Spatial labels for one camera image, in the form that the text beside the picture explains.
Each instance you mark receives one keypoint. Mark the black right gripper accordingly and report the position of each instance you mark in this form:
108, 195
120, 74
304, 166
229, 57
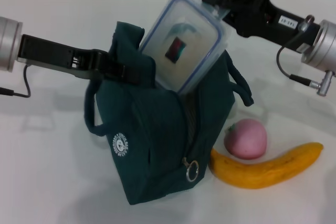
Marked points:
262, 16

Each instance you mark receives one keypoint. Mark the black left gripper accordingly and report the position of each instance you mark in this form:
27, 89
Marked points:
52, 56

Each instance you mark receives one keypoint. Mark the dark green lunch bag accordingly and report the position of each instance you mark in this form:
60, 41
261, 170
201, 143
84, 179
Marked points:
147, 119

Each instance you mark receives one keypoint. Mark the pink toy peach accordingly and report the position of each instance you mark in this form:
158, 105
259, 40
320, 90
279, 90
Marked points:
246, 140

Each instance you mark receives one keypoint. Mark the yellow banana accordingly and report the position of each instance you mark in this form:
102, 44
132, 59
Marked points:
257, 174

